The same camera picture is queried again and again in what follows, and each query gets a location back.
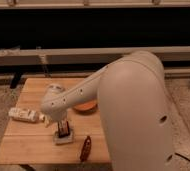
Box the dark rectangular eraser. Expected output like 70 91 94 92
58 121 70 138

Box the white plastic bottle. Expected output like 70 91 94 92
8 107 45 123

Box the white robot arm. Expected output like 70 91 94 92
41 51 176 171

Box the white sponge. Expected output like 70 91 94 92
53 130 74 145

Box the orange bowl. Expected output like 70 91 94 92
73 100 97 112

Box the wooden table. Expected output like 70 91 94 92
0 77 112 166

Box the dark red oblong object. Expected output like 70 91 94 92
80 136 92 162

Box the black cable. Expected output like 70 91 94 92
176 152 190 170

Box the white horizontal shelf rail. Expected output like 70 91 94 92
0 46 190 66

